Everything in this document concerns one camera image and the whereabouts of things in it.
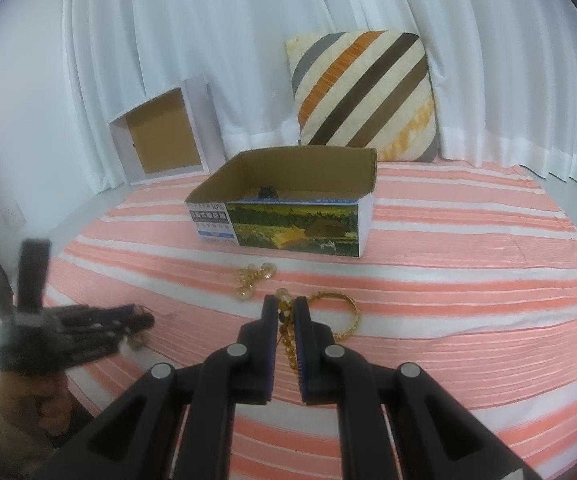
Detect gold bangle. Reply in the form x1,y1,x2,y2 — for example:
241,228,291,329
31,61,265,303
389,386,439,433
307,290,362,342

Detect yellow bead necklace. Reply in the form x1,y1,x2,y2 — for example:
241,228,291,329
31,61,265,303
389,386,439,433
235,260,306,386

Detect dark red knot tassel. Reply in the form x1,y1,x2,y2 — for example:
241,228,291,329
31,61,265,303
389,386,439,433
257,186,279,200

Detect left hand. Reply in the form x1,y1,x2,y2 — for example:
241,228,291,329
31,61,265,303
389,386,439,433
0,372,72,437

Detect striped bed sheet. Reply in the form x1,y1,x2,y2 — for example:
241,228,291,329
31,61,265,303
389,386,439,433
46,162,577,479

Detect white box lid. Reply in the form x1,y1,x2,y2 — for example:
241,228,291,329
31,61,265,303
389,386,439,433
110,76,226,185

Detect printed cardboard box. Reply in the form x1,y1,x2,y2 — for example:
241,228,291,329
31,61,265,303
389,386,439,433
185,145,377,258

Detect striped throw pillow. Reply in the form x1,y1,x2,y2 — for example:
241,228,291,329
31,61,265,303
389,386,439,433
285,29,439,162

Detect white curtain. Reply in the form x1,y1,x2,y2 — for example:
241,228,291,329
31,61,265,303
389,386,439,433
62,0,577,192

